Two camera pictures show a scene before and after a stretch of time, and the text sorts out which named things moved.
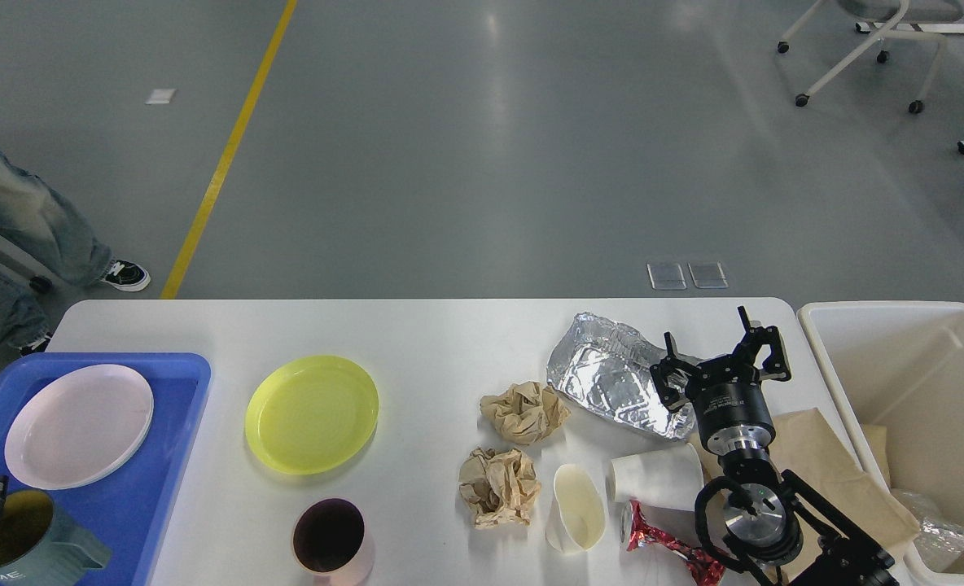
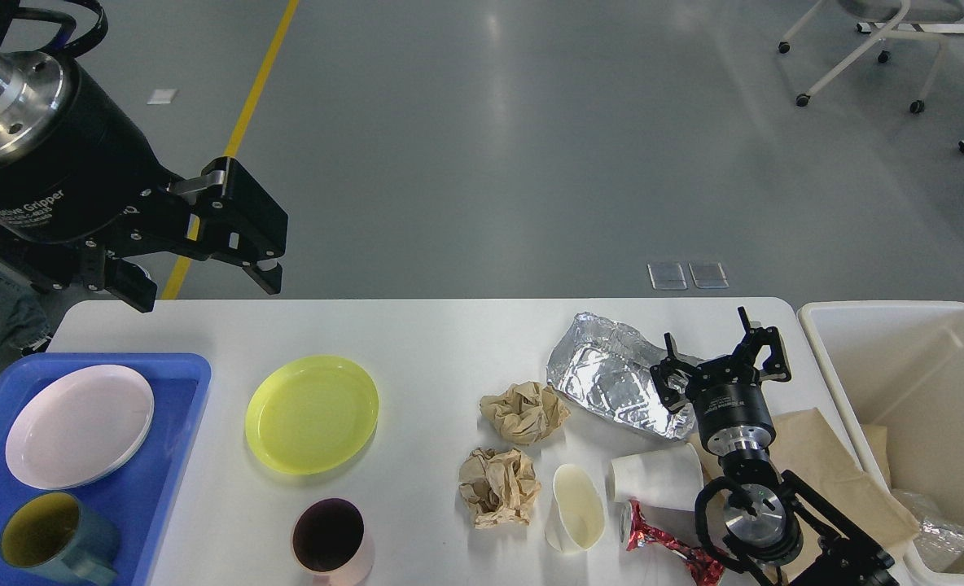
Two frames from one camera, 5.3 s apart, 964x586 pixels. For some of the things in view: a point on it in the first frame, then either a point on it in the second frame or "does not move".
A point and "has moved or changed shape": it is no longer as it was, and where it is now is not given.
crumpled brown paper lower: (498, 487) does not move
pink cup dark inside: (332, 542) does not move
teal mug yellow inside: (32, 546) has moved or changed shape
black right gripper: (728, 394) does not move
